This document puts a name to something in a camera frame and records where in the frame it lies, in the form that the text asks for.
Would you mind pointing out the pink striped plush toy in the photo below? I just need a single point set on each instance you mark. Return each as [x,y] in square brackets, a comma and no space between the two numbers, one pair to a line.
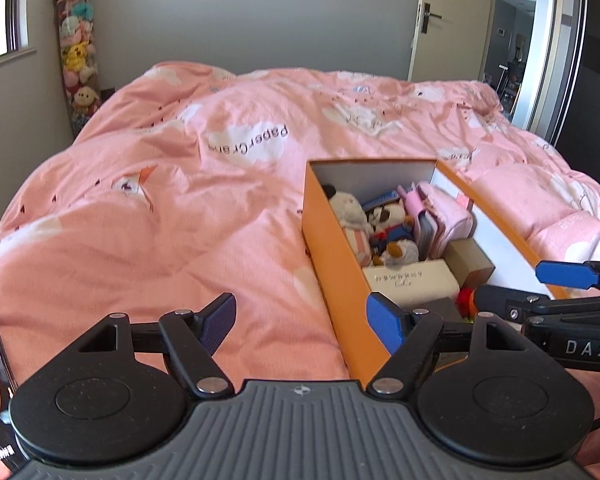
[350,215]

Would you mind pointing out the blue paper hang tag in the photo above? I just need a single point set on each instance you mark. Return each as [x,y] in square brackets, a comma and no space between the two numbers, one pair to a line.
[380,200]

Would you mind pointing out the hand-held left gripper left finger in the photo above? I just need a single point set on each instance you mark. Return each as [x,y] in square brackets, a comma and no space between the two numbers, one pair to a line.
[220,322]

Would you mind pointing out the red and orange small toy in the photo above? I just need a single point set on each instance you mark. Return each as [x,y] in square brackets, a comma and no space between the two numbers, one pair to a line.
[464,300]

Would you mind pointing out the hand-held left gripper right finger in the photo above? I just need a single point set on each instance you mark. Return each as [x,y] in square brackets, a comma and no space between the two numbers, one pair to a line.
[382,322]

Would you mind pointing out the pink printed blanket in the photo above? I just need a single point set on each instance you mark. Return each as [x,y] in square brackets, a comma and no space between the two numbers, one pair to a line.
[180,210]

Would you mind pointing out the pink pouch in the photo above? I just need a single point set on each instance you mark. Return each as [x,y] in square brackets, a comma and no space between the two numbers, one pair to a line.
[450,215]

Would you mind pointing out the clear tube of plush toys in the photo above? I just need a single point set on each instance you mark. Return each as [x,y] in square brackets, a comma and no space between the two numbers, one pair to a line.
[80,60]

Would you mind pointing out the brown bear plush toy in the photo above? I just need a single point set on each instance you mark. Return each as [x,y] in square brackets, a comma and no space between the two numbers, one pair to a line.
[390,222]

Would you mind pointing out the orange cardboard box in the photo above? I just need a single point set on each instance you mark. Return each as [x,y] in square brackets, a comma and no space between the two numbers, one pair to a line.
[340,270]

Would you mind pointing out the cream door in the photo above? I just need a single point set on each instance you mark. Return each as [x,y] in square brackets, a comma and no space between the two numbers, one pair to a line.
[455,25]

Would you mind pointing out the white glasses case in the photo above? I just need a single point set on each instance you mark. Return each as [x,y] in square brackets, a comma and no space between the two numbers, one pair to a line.
[415,280]

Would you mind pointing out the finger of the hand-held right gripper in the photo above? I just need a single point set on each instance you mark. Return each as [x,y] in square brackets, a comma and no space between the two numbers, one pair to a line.
[565,272]
[500,297]

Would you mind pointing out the gold cardboard box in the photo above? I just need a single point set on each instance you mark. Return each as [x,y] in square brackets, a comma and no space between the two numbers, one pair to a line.
[472,262]

